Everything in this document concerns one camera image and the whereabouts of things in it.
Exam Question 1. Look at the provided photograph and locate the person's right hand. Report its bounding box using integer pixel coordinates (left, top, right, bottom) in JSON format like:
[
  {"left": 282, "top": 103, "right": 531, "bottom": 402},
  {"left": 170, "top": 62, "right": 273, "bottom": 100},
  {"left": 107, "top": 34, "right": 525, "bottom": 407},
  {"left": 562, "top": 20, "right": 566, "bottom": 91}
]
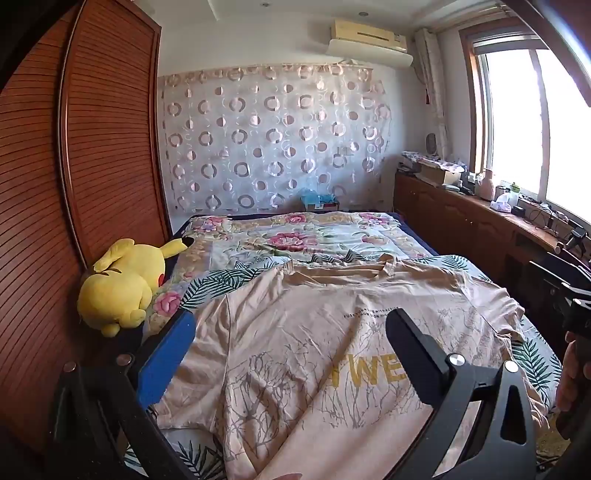
[{"left": 555, "top": 340, "right": 579, "bottom": 412}]

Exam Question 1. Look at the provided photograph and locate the blue item at bed head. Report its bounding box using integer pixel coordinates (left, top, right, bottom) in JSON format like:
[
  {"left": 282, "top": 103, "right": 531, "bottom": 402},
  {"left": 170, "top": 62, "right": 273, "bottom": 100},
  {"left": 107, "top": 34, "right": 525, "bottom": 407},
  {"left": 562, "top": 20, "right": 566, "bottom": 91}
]
[{"left": 300, "top": 188, "right": 341, "bottom": 212}]

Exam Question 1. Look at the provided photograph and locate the white window curtain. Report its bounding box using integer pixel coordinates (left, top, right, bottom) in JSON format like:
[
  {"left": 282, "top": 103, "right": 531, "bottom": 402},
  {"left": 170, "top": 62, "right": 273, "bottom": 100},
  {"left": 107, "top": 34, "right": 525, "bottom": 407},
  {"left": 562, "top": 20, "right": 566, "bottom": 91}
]
[{"left": 413, "top": 28, "right": 451, "bottom": 153}]

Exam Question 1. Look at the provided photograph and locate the yellow plush toy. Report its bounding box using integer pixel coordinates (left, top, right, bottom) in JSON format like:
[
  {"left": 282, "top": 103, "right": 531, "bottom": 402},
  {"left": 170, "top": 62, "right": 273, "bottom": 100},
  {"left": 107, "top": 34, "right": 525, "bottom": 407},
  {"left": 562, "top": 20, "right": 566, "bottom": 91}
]
[{"left": 77, "top": 236, "right": 195, "bottom": 337}]

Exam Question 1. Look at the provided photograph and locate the brown wooden wardrobe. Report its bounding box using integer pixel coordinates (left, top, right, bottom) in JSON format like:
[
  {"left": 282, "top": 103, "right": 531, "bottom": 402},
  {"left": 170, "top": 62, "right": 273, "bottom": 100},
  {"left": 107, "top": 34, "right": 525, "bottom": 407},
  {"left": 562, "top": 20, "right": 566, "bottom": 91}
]
[{"left": 0, "top": 0, "right": 174, "bottom": 462}]

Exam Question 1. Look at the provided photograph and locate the long wooden cabinet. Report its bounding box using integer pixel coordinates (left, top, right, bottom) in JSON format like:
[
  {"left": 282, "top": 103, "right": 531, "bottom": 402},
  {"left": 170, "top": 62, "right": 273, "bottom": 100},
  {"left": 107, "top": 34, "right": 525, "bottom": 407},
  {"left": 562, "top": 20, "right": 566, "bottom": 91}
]
[{"left": 393, "top": 168, "right": 591, "bottom": 324}]

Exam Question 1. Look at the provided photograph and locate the cream wall air conditioner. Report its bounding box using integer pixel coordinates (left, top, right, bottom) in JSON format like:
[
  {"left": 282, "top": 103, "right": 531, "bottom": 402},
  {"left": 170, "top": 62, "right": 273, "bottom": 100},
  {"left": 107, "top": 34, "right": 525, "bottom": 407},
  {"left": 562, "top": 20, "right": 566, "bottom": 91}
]
[{"left": 327, "top": 18, "right": 414, "bottom": 70}]

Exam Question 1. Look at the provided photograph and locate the floral blanket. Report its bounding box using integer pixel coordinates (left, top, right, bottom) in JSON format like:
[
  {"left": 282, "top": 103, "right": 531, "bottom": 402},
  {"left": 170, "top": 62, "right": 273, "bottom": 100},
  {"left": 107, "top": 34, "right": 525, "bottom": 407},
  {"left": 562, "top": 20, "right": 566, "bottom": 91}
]
[{"left": 173, "top": 211, "right": 435, "bottom": 278}]

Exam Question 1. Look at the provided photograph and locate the pink bottle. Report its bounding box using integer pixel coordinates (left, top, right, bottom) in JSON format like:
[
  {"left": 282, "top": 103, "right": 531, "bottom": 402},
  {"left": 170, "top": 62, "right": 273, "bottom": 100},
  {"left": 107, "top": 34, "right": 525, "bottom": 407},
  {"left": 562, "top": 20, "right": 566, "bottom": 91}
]
[{"left": 475, "top": 168, "right": 496, "bottom": 201}]

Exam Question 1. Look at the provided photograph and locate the beige printed T-shirt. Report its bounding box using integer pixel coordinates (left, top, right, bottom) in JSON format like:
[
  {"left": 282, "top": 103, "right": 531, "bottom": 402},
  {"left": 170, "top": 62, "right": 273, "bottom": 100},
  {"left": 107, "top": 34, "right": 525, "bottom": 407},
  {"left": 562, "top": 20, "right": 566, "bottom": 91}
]
[{"left": 154, "top": 253, "right": 552, "bottom": 480}]

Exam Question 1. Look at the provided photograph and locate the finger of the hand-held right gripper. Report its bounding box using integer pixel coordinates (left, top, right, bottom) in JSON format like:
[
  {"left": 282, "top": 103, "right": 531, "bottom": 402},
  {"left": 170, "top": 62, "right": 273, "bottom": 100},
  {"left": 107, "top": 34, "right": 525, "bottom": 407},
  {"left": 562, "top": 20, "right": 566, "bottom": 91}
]
[{"left": 529, "top": 261, "right": 566, "bottom": 301}]

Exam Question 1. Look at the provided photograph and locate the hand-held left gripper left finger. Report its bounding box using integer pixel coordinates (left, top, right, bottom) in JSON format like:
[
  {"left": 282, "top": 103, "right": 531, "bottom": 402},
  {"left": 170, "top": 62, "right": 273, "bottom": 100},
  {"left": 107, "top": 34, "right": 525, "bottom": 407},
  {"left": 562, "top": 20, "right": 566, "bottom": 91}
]
[{"left": 51, "top": 308, "right": 199, "bottom": 480}]

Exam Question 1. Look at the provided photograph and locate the printed cloth bundle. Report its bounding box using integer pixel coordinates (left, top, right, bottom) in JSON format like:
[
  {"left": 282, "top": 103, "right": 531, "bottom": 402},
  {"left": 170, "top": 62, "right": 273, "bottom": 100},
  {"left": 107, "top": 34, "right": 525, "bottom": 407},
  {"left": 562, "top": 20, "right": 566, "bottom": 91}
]
[{"left": 401, "top": 151, "right": 462, "bottom": 174}]

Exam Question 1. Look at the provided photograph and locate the tissue pack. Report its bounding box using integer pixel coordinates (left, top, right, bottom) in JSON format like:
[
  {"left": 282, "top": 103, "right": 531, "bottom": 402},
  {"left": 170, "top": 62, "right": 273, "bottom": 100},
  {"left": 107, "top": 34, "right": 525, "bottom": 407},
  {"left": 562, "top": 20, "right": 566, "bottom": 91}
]
[{"left": 489, "top": 191, "right": 520, "bottom": 214}]

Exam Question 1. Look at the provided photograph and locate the plain cardboard box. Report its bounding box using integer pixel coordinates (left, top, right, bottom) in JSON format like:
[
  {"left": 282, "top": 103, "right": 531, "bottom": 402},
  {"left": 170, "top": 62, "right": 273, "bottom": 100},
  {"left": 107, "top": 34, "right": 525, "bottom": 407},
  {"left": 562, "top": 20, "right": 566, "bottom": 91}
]
[{"left": 418, "top": 164, "right": 462, "bottom": 185}]

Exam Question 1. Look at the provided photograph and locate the circle-patterned wall curtain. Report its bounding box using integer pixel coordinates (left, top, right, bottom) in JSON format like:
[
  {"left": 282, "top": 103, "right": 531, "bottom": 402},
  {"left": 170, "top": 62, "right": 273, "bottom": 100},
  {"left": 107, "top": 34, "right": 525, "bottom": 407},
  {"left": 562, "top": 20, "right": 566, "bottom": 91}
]
[{"left": 157, "top": 65, "right": 391, "bottom": 215}]

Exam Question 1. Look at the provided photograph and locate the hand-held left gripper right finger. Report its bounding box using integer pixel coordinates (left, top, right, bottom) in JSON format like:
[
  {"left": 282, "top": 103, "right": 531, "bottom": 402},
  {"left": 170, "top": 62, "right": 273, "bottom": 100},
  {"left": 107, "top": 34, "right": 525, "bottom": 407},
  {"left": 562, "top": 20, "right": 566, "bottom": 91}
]
[{"left": 385, "top": 308, "right": 539, "bottom": 480}]

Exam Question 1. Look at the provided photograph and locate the leaf-print bedsheet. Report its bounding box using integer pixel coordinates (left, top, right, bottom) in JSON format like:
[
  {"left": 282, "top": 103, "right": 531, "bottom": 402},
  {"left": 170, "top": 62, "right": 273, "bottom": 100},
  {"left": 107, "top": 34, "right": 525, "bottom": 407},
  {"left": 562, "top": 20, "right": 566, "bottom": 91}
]
[{"left": 124, "top": 254, "right": 561, "bottom": 480}]

